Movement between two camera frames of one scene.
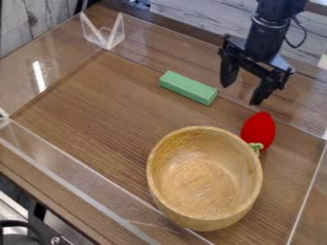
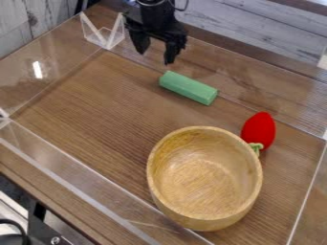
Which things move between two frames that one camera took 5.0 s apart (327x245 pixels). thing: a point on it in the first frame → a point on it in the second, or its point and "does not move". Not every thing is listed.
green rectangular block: x=188 y=87 does not move
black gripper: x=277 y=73 → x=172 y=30
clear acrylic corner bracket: x=104 y=37 does not move
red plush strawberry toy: x=257 y=130 does not move
